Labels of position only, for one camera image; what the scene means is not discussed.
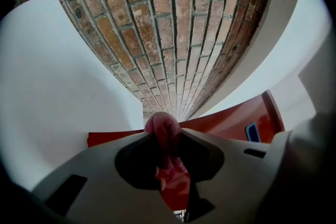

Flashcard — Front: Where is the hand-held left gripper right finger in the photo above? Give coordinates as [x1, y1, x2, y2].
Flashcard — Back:
[180, 127, 292, 222]

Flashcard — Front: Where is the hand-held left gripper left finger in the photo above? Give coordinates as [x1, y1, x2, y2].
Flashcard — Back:
[30, 130, 185, 224]

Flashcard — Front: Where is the red fire extinguisher box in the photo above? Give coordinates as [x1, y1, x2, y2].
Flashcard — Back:
[86, 89, 286, 212]

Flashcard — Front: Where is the pink cloth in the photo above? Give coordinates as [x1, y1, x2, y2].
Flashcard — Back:
[144, 112, 191, 192]

